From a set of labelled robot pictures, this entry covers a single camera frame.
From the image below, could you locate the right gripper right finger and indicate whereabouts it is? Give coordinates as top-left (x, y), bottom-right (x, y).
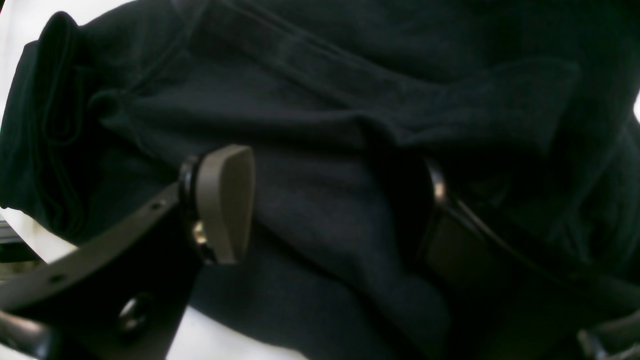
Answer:
top-left (417, 160), bottom-right (639, 360)

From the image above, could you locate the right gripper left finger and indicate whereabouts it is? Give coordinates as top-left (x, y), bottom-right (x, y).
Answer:
top-left (0, 145), bottom-right (256, 360)

